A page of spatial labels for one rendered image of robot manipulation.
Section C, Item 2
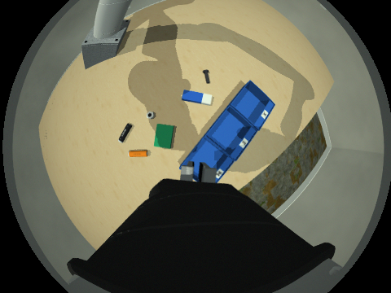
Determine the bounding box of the blue three-compartment tray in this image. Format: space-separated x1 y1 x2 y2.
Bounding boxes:
179 81 275 183

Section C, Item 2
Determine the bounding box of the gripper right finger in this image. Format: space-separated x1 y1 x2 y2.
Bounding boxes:
198 162 217 183

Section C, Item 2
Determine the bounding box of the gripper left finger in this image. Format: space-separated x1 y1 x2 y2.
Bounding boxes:
180 161 195 181

